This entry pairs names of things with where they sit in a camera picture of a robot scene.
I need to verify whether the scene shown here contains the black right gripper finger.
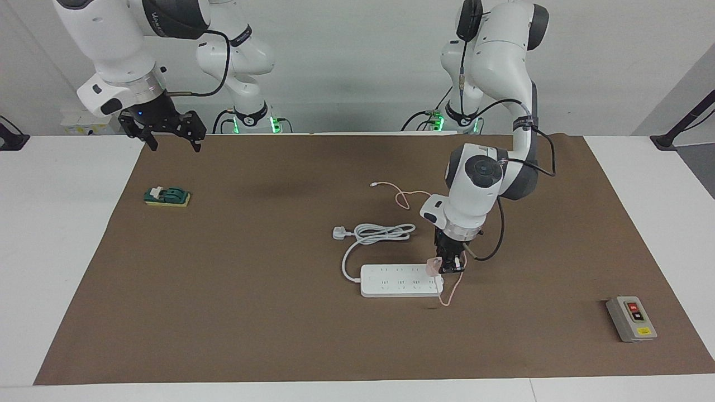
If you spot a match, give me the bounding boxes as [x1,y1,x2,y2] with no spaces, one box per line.
[179,111,206,153]
[126,126,159,152]

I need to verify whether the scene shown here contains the pink charging cable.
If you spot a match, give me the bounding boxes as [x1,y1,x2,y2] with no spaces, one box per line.
[371,181,464,308]

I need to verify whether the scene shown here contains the white power strip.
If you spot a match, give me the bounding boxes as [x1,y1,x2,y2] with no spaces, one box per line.
[360,264,444,298]

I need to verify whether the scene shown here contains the black table clamp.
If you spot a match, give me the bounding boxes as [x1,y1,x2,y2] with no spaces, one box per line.
[0,116,30,151]

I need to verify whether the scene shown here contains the brown table mat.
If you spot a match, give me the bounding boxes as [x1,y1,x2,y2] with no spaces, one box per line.
[34,133,715,386]

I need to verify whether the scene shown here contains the black clamp stand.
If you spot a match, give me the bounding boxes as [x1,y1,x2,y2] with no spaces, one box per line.
[651,89,715,150]

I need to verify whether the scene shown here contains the black base cable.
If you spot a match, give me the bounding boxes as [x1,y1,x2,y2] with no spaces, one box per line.
[402,84,454,133]
[212,109,238,135]

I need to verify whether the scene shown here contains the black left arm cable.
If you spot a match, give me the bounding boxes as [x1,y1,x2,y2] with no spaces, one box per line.
[458,33,556,262]

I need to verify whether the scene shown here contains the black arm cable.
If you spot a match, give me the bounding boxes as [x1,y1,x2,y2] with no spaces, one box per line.
[168,31,231,98]
[458,33,556,262]

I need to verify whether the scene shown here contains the white wall box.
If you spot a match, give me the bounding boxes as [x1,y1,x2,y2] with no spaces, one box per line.
[60,109,125,136]

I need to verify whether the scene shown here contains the green knife switch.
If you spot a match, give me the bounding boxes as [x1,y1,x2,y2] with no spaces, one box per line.
[144,186,191,208]

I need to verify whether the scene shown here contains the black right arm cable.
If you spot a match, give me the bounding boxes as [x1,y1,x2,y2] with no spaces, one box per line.
[168,31,231,98]

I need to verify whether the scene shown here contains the white power cord with plug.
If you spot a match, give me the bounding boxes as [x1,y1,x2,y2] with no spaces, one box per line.
[333,223,417,283]

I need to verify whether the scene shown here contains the grey on off switch box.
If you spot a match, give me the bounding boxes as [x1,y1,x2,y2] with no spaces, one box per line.
[606,296,658,343]

